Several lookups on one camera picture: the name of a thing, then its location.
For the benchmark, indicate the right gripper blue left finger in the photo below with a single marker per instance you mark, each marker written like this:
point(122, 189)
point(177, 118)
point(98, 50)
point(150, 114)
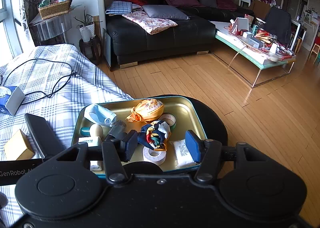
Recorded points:
point(128, 145)

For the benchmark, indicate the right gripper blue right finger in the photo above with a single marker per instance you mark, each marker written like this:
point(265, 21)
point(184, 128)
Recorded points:
point(195, 146)

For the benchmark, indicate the teal handle cream ball massager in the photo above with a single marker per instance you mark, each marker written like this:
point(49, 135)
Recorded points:
point(93, 130)

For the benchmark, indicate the green tape roll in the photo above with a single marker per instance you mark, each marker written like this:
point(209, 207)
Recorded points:
point(170, 119)

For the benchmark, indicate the orange embroidered pouch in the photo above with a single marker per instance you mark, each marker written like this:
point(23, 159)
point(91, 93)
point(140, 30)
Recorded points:
point(147, 110)

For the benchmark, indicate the black gloved left hand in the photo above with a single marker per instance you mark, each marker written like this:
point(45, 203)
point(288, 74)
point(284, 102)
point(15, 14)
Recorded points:
point(3, 200)

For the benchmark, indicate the grey black small bottle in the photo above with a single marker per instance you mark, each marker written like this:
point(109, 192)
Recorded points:
point(117, 131)

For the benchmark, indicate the white gauze packet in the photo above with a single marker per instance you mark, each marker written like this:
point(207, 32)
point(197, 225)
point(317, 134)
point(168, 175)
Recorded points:
point(183, 158)

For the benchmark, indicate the gold cardboard box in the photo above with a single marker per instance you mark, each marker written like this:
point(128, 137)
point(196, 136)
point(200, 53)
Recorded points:
point(18, 147)

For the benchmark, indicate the white medical tape roll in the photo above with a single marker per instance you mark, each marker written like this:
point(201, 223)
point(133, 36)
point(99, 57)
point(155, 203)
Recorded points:
point(156, 157)

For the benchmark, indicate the white tube black cap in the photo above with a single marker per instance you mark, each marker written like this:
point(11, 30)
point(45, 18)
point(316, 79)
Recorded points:
point(92, 141)

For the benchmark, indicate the teal gold metal tray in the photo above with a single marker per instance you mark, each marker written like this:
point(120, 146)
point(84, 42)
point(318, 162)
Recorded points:
point(178, 106)

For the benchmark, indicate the small white packet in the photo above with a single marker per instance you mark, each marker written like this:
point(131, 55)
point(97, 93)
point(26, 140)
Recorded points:
point(96, 165)

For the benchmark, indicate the long black box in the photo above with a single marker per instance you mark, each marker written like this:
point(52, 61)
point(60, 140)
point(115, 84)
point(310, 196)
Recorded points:
point(43, 136)

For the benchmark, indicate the light blue face mask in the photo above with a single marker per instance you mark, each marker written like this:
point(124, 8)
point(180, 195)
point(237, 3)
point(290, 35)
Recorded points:
point(100, 115)

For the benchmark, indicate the blue Tempo tissue box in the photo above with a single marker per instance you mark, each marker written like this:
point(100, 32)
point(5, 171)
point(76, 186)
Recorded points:
point(11, 98)

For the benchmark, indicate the plaid grey bed cover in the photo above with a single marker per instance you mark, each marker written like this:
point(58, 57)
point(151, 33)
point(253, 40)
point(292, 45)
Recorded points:
point(58, 82)

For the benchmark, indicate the glass coffee table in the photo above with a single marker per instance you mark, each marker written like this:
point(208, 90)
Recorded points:
point(261, 58)

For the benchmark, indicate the floral cloth on sofa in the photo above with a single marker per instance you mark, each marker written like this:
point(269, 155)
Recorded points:
point(150, 25)

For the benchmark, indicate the potted plant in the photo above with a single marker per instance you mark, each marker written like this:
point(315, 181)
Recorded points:
point(87, 26)

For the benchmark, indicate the black leather sofa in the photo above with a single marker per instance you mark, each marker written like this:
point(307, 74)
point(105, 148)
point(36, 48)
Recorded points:
point(140, 30)

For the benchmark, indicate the grey cushion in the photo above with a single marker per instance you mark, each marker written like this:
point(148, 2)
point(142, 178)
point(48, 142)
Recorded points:
point(164, 12)

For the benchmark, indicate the blue checked folded cloth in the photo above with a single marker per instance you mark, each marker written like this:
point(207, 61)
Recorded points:
point(119, 8)

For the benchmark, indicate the wicker basket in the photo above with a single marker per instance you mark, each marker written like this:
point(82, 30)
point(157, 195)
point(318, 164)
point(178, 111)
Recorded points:
point(48, 9)

